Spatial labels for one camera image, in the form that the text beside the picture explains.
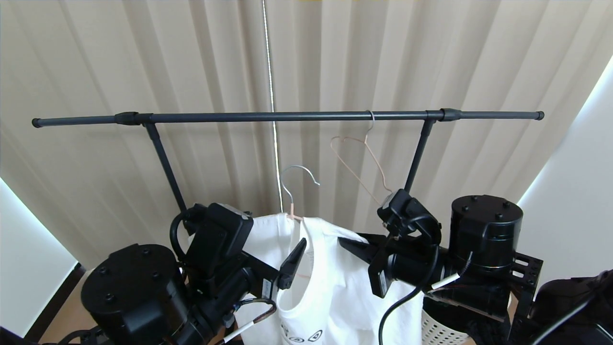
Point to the white laundry basket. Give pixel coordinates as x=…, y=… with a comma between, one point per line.
x=440, y=330

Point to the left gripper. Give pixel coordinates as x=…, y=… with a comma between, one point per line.
x=239, y=292

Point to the white printed t-shirt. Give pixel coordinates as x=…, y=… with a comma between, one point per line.
x=345, y=297

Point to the black clothes rack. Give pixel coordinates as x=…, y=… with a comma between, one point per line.
x=215, y=116

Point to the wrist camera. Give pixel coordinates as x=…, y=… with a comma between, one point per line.
x=402, y=211
x=220, y=239

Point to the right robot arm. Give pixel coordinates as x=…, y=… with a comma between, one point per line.
x=483, y=225

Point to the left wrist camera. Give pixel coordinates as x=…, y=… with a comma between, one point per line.
x=220, y=239

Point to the pink clothes hanger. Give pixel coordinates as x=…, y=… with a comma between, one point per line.
x=366, y=140
x=291, y=211

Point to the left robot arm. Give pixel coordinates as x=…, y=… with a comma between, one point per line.
x=134, y=287

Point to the beige curtain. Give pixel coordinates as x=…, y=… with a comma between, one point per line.
x=96, y=57

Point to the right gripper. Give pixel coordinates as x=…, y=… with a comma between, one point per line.
x=412, y=268

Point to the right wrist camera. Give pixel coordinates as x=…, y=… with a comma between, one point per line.
x=402, y=211

